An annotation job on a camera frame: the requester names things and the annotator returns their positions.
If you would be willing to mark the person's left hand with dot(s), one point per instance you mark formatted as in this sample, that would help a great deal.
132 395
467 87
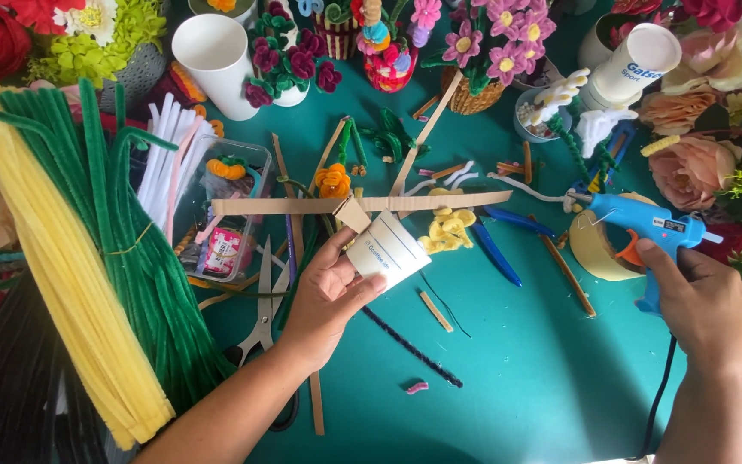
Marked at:
319 303

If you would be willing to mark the person's right hand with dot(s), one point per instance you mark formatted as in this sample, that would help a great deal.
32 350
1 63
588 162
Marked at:
706 309

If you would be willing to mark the small white paper cup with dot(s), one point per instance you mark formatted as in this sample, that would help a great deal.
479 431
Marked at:
389 250

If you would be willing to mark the blue hot glue gun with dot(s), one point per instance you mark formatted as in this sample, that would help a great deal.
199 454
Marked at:
641 222

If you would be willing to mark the purple pencil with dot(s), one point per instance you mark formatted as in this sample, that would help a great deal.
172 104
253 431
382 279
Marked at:
290 251

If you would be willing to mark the narrow brown cardboard strip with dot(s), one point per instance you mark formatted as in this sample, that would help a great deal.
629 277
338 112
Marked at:
317 403

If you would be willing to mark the dark blue pipe cleaner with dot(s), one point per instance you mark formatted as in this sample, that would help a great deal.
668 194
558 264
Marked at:
409 348

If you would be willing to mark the long brown cardboard strip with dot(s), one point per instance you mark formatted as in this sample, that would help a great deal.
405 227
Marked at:
268 206

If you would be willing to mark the pink label packet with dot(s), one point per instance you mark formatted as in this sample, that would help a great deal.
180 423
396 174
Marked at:
221 251

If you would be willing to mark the short cardboard strip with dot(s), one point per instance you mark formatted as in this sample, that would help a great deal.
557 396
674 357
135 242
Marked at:
435 310

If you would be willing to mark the clear plastic box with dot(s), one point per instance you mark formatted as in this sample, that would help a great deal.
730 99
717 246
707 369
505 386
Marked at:
242 212

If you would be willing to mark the orange pipe cleaner flower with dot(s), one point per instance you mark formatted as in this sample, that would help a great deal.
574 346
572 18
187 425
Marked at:
332 180

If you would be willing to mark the beige masking tape roll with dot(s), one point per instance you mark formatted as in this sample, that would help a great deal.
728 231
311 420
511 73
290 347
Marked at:
593 254

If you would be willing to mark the small pink pipe cleaner piece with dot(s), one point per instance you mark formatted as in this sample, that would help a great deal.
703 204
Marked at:
417 387

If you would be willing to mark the peach artificial rose bouquet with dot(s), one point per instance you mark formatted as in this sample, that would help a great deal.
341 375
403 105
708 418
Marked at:
693 167

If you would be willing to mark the brown wooden stick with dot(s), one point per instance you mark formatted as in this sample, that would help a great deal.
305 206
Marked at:
567 274

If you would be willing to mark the pile of yellow pipe cleaner pieces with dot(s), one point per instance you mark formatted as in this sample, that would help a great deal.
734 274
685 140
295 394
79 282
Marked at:
448 229

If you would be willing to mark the orange pipe cleaner pumpkin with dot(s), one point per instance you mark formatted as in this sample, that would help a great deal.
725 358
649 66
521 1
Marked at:
226 169

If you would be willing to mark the bundle of green pipe cleaners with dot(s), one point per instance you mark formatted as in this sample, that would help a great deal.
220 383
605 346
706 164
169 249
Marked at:
152 290

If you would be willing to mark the short yellow pipe cleaner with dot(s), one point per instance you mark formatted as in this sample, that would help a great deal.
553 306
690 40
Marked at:
659 145

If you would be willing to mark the green pipe cleaner leaves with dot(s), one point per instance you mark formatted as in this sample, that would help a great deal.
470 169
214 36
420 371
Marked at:
389 138

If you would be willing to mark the slanted brown cardboard strip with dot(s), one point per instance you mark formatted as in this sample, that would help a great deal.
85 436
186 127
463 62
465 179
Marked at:
424 135

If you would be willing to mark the white pipe cleaner flower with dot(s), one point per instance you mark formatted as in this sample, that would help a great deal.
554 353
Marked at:
599 126

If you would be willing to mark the bundle of white pipe cleaners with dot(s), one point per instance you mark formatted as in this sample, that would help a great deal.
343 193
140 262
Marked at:
165 154

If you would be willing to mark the long white pipe cleaner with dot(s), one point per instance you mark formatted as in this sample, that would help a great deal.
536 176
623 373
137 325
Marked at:
525 190

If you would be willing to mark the purple pipe cleaner flower pot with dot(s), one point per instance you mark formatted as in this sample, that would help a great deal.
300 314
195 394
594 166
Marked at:
290 61

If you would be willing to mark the colourful pipe cleaner flower pot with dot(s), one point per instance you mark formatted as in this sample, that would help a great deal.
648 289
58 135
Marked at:
389 64

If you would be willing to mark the bundle of yellow pipe cleaners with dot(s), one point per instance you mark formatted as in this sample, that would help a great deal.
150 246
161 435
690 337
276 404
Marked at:
68 270

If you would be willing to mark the white cylinder can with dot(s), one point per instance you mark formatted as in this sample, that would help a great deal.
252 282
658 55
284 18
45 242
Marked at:
628 68

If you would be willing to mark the white pipe cleaner flower bowl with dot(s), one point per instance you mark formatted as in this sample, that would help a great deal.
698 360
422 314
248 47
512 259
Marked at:
542 116

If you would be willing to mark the red orange pipe cleaner pot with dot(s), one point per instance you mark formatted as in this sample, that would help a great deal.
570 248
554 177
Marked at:
187 82

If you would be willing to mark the tall white paper cup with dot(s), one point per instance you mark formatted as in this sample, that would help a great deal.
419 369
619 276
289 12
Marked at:
219 64

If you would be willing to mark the striped pipe cleaner flower pot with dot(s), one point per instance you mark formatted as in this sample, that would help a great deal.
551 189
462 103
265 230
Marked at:
337 35

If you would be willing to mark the pink flowers in woven basket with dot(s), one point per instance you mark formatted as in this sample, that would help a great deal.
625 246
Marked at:
493 45

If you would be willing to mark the bundle of black pipe cleaners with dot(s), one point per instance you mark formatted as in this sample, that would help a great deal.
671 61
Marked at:
10 399

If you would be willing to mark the green flower bouquet grey pot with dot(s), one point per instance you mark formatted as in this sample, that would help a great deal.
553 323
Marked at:
100 51

